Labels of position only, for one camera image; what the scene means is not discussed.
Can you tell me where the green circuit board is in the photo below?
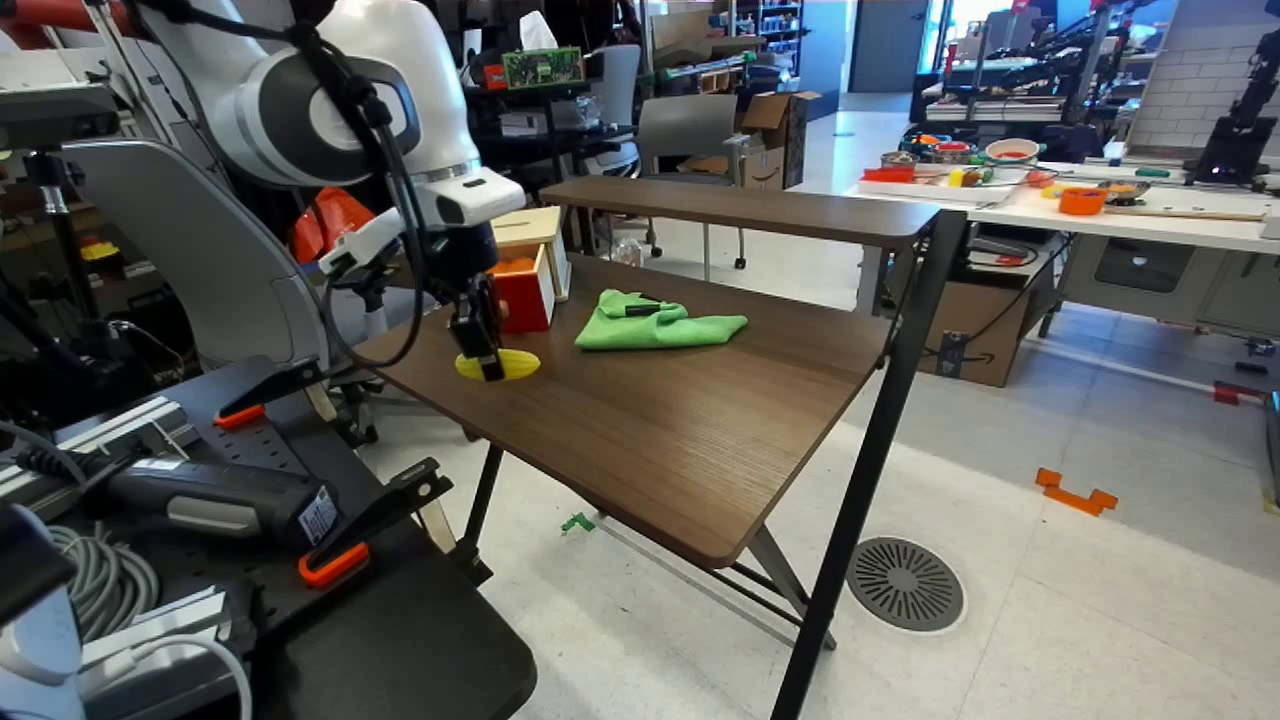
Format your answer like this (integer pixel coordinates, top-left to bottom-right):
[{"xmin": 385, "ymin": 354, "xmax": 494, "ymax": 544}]
[{"xmin": 499, "ymin": 43, "xmax": 589, "ymax": 94}]

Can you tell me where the orange bowl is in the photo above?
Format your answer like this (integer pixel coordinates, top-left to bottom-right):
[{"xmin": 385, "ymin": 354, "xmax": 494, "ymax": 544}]
[{"xmin": 1056, "ymin": 186, "xmax": 1112, "ymax": 221}]

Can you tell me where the black mounting platform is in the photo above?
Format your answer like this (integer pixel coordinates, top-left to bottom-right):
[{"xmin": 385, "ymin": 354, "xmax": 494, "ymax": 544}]
[{"xmin": 124, "ymin": 397, "xmax": 541, "ymax": 720}]

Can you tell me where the white work table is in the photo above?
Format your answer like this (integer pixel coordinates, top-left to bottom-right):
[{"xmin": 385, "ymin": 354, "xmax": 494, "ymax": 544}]
[{"xmin": 795, "ymin": 157, "xmax": 1280, "ymax": 339}]

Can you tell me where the black clamp orange handle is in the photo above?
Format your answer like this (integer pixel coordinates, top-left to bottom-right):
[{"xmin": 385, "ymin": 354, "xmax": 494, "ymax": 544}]
[
  {"xmin": 291, "ymin": 457, "xmax": 455, "ymax": 593},
  {"xmin": 211, "ymin": 356, "xmax": 357, "ymax": 435}
]

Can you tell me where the grey office chair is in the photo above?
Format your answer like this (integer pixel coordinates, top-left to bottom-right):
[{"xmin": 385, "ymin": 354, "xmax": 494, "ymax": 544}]
[{"xmin": 56, "ymin": 138, "xmax": 443, "ymax": 454}]

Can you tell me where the cardboard box under white table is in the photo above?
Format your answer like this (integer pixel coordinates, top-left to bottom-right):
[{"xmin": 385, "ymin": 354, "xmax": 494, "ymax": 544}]
[{"xmin": 914, "ymin": 272, "xmax": 1060, "ymax": 393}]

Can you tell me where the open cardboard box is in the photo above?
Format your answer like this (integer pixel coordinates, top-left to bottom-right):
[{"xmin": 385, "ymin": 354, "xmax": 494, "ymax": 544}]
[{"xmin": 723, "ymin": 90, "xmax": 822, "ymax": 193}]

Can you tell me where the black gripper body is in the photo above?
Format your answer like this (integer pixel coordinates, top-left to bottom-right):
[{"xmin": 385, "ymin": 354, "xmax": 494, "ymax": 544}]
[{"xmin": 420, "ymin": 221, "xmax": 506, "ymax": 327}]

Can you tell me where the grey coiled cable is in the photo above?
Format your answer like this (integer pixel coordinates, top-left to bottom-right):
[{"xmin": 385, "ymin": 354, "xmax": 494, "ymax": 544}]
[{"xmin": 43, "ymin": 515, "xmax": 162, "ymax": 646}]

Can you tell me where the round metal floor drain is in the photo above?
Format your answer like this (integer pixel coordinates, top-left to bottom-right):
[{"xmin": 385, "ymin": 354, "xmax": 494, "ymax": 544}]
[{"xmin": 842, "ymin": 534, "xmax": 966, "ymax": 635}]

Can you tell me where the orange bracket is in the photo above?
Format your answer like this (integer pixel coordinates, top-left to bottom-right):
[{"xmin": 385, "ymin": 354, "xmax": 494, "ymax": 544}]
[{"xmin": 1030, "ymin": 464, "xmax": 1120, "ymax": 522}]

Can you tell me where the yellow maize cob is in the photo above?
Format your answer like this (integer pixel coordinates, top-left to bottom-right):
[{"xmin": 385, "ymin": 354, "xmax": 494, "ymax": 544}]
[{"xmin": 453, "ymin": 345, "xmax": 542, "ymax": 390}]

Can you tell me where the black robot stand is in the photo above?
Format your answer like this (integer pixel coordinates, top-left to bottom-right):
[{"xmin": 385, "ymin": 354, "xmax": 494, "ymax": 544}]
[{"xmin": 1183, "ymin": 0, "xmax": 1280, "ymax": 193}]

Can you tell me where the black handheld device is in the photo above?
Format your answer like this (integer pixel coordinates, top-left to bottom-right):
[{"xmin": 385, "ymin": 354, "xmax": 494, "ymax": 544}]
[{"xmin": 103, "ymin": 457, "xmax": 343, "ymax": 550}]

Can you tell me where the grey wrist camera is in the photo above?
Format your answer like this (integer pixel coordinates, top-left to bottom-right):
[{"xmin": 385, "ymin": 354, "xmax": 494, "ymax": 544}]
[{"xmin": 316, "ymin": 206, "xmax": 407, "ymax": 290}]

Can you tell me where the orange bag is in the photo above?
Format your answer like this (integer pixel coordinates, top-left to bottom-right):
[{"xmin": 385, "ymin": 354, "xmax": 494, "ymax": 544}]
[{"xmin": 286, "ymin": 186, "xmax": 385, "ymax": 265}]

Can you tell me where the red wooden drawer box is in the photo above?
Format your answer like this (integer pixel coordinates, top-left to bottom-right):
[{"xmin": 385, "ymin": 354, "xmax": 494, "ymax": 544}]
[{"xmin": 485, "ymin": 206, "xmax": 577, "ymax": 338}]

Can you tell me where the brown wooden table black frame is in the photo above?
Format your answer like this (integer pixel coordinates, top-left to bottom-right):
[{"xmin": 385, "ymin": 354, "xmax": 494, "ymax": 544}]
[{"xmin": 346, "ymin": 172, "xmax": 975, "ymax": 720}]

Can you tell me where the grey chair with black legs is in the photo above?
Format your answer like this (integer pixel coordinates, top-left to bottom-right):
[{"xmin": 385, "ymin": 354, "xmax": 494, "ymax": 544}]
[{"xmin": 635, "ymin": 94, "xmax": 751, "ymax": 272}]

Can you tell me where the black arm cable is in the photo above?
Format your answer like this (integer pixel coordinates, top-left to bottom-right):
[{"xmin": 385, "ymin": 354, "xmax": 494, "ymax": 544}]
[{"xmin": 276, "ymin": 0, "xmax": 431, "ymax": 371}]

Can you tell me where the green towel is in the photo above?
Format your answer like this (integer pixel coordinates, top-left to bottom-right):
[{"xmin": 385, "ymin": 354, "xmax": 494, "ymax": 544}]
[{"xmin": 573, "ymin": 286, "xmax": 751, "ymax": 356}]

